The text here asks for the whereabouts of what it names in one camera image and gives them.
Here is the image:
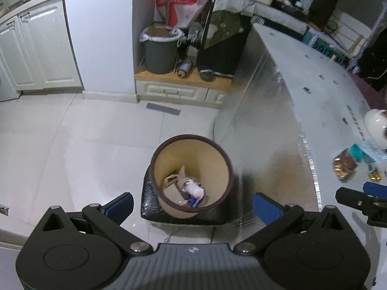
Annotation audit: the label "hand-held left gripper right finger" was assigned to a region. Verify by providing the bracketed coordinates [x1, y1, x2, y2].
[233, 193, 353, 254]

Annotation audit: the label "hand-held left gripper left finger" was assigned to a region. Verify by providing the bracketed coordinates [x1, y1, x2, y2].
[36, 192, 153, 256]

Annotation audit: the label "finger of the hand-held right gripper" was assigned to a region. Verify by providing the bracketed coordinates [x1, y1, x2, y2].
[364, 182, 387, 198]
[335, 187, 387, 227]

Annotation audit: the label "gold foil wrapper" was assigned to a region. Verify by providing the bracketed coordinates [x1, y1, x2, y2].
[367, 167, 382, 182]

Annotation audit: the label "brown snack wrapper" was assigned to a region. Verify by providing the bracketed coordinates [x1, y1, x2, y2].
[333, 148, 359, 183]

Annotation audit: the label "light blue plastic wrapper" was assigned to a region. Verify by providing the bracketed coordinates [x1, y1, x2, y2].
[360, 139, 383, 164]

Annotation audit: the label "teal round lid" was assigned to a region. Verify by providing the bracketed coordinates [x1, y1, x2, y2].
[348, 144, 364, 161]

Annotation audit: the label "brown paper bag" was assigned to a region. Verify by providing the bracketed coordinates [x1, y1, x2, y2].
[163, 174, 190, 206]

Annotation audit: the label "beige trash bin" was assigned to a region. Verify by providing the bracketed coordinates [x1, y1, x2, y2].
[150, 134, 234, 220]

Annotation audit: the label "blue white plastic wrapper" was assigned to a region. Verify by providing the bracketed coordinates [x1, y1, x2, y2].
[178, 195, 204, 209]

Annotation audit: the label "white plastic bag red print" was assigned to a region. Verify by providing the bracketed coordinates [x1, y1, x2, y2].
[178, 165, 207, 201]

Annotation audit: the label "black padded stool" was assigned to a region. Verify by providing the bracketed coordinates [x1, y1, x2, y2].
[140, 166, 252, 226]

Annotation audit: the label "white cat-shaped ceramic holder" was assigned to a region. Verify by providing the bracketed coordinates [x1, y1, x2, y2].
[364, 109, 387, 150]

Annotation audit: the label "maroon chair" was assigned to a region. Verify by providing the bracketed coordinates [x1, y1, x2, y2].
[348, 72, 387, 110]

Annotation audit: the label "white heart-print table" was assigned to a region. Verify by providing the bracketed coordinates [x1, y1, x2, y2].
[212, 22, 387, 290]

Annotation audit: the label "grey flat strip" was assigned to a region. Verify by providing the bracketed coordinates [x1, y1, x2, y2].
[146, 102, 181, 116]

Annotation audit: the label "cream drawer unit wooden top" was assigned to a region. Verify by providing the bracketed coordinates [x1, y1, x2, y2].
[134, 66, 232, 108]

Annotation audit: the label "teal letter sign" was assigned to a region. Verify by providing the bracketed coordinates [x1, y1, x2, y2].
[304, 27, 349, 67]

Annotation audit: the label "silver spray can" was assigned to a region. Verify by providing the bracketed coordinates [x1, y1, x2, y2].
[177, 59, 193, 78]

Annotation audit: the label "white metal shelf rack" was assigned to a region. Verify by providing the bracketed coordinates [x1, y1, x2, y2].
[314, 3, 387, 73]

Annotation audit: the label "grey bin white liner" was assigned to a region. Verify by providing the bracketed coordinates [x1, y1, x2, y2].
[139, 26, 186, 75]

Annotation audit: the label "white washing machine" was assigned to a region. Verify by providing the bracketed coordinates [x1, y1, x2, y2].
[0, 63, 22, 102]

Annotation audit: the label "black cabinet bear print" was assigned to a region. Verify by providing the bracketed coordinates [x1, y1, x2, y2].
[198, 0, 252, 78]

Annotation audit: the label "dark glass bottle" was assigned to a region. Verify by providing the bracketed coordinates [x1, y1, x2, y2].
[187, 27, 201, 58]

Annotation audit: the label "white lower kitchen cabinets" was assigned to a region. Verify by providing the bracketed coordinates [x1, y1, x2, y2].
[0, 0, 84, 93]

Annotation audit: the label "red white shopping bag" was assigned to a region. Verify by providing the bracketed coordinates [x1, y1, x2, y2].
[155, 0, 210, 28]

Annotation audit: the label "wooden broom handle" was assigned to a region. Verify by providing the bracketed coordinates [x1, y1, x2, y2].
[164, 0, 175, 30]

